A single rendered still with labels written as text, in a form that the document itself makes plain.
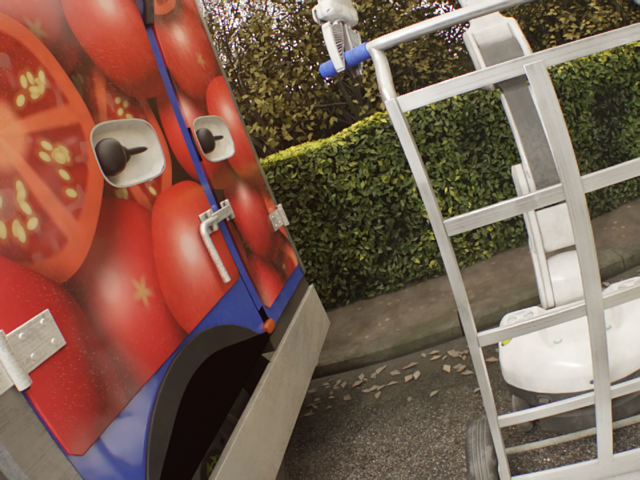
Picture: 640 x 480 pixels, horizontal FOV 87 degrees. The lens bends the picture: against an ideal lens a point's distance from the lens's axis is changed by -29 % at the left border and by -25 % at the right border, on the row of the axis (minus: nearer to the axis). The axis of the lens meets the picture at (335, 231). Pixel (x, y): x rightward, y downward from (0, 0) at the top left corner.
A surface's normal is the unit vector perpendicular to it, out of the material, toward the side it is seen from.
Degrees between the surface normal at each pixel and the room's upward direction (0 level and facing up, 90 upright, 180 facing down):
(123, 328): 90
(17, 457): 90
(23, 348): 90
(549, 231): 108
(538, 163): 73
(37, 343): 90
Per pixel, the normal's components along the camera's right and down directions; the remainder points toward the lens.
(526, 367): -0.83, -0.22
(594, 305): -0.29, 0.31
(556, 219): -0.21, 0.60
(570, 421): -0.49, 0.37
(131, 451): 0.92, -0.33
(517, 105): -0.44, 0.06
